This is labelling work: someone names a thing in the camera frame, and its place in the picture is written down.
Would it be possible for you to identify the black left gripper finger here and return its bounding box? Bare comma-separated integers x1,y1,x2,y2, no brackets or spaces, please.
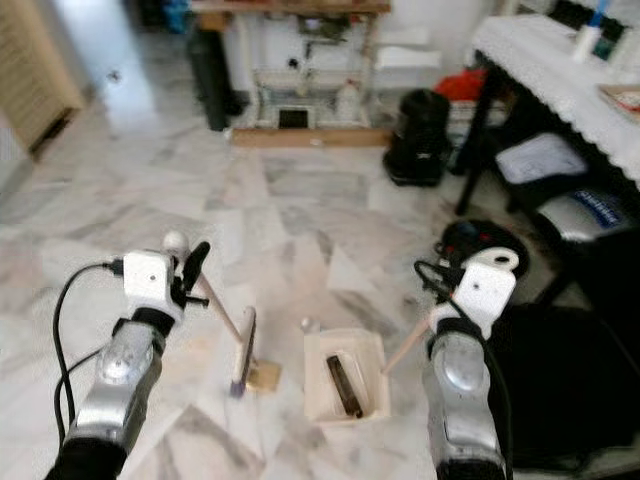
181,241,213,288

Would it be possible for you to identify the wooden handled small broom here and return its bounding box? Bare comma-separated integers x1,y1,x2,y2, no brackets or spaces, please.
194,274,259,399

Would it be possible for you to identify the beige dustpan with wooden handle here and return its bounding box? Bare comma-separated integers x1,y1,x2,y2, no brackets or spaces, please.
302,318,437,428

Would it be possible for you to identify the round black appliance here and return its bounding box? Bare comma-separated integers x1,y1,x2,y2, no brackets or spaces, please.
437,217,531,293

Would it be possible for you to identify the black stool with white paper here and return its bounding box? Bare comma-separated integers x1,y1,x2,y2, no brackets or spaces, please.
492,128,593,213

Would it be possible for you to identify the silver appliance with blue label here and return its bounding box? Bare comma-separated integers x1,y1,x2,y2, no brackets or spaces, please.
538,188,633,249

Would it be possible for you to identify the dark brown flat piece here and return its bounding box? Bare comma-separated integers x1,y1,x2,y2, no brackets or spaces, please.
325,354,365,419

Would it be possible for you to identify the dark gas cylinder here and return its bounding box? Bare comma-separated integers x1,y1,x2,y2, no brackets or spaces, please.
187,26,241,134

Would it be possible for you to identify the red bag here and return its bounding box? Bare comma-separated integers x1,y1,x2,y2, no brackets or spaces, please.
434,67,488,104

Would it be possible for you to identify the table with white cloth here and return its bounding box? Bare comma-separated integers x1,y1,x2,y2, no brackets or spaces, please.
453,13,640,219

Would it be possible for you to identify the cluttered wooden shelf unit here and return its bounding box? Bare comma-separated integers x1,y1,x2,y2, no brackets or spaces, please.
188,0,395,151

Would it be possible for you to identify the brown tray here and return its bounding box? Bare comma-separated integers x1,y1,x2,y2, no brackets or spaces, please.
597,84,640,123

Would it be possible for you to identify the light wooden door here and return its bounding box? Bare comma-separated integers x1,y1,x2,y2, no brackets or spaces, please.
0,0,88,153

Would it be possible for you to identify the white bottle with blue top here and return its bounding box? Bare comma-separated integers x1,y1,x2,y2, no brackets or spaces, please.
571,0,614,64

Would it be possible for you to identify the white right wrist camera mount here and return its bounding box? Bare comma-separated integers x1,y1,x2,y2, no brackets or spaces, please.
428,247,522,341

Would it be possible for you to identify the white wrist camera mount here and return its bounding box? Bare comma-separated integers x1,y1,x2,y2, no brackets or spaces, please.
121,231,190,324
428,247,522,341

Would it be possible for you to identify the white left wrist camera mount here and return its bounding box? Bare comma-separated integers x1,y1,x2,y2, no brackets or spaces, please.
121,231,190,324

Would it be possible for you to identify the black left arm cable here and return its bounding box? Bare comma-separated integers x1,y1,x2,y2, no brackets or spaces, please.
50,260,127,456

